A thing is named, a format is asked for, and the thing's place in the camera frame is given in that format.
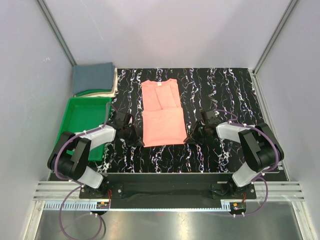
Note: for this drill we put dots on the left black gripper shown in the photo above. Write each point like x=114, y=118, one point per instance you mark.
x=136, y=140

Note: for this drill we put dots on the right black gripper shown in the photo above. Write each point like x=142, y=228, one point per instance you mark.
x=193, y=137

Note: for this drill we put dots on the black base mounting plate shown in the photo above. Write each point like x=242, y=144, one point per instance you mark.
x=167, y=191

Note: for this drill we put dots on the black marble pattern mat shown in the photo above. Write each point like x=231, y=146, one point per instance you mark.
x=231, y=90

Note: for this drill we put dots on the green plastic tray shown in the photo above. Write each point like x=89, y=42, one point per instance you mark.
x=83, y=113

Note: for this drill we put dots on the aluminium rail frame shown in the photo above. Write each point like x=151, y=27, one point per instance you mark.
x=279, y=211

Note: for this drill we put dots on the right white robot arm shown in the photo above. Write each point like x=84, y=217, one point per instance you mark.
x=261, y=149

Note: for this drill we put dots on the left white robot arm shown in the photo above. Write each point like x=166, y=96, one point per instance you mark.
x=70, y=156

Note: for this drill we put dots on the pink t-shirt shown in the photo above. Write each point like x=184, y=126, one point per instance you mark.
x=162, y=115

